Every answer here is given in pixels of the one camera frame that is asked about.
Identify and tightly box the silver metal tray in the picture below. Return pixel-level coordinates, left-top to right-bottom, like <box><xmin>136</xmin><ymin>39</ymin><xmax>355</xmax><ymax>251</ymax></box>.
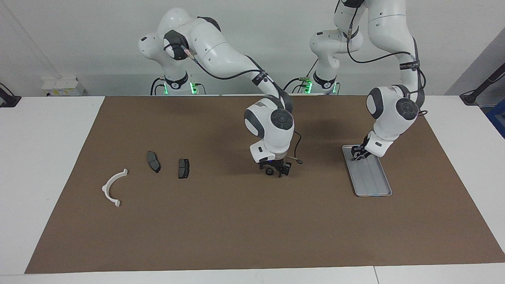
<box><xmin>342</xmin><ymin>145</ymin><xmax>393</xmax><ymax>197</ymax></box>

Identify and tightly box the brown table mat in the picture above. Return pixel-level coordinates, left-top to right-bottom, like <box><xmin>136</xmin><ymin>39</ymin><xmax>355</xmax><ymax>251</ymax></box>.
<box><xmin>24</xmin><ymin>95</ymin><xmax>505</xmax><ymax>274</ymax></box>

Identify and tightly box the long dark grey brake pad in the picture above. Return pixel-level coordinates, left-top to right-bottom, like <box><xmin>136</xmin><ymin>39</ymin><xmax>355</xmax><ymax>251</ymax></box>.
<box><xmin>147</xmin><ymin>151</ymin><xmax>161</xmax><ymax>174</ymax></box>

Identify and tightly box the black stand with pole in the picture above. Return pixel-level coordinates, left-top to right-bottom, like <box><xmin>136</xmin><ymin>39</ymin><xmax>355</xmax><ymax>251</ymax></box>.
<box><xmin>460</xmin><ymin>62</ymin><xmax>505</xmax><ymax>106</ymax></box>

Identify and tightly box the blue bin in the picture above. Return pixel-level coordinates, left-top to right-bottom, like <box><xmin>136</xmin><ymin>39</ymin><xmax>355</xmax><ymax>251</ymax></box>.
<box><xmin>486</xmin><ymin>99</ymin><xmax>505</xmax><ymax>138</ymax></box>

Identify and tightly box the white power strip box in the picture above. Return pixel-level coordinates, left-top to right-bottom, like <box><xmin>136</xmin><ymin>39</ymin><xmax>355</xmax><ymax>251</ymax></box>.
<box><xmin>41</xmin><ymin>77</ymin><xmax>85</xmax><ymax>97</ymax></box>

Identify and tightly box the black left base cable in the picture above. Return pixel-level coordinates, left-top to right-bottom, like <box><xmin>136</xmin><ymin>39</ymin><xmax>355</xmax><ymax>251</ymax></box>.
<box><xmin>282</xmin><ymin>59</ymin><xmax>318</xmax><ymax>95</ymax></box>

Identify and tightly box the black base cable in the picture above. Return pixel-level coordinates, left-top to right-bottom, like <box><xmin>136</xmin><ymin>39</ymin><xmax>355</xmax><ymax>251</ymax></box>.
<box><xmin>150</xmin><ymin>77</ymin><xmax>166</xmax><ymax>96</ymax></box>
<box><xmin>282</xmin><ymin>59</ymin><xmax>318</xmax><ymax>95</ymax></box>

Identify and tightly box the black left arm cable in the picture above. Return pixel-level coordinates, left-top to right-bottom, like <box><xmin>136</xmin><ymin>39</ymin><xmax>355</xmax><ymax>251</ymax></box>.
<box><xmin>345</xmin><ymin>0</ymin><xmax>426</xmax><ymax>116</ymax></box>

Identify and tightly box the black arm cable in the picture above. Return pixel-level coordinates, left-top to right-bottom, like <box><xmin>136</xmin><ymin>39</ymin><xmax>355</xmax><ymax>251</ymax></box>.
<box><xmin>180</xmin><ymin>43</ymin><xmax>304</xmax><ymax>165</ymax></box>
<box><xmin>345</xmin><ymin>0</ymin><xmax>426</xmax><ymax>116</ymax></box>

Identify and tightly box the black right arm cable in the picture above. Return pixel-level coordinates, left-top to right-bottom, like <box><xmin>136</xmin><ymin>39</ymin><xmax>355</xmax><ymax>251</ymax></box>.
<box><xmin>180</xmin><ymin>43</ymin><xmax>304</xmax><ymax>165</ymax></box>

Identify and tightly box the black right base cable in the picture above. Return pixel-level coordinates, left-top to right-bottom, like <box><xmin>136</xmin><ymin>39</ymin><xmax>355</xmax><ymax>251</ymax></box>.
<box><xmin>150</xmin><ymin>77</ymin><xmax>166</xmax><ymax>96</ymax></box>

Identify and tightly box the white semicircular bracket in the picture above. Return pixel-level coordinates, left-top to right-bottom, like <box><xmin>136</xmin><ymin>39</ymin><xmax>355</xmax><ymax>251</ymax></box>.
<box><xmin>102</xmin><ymin>168</ymin><xmax>129</xmax><ymax>207</ymax></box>

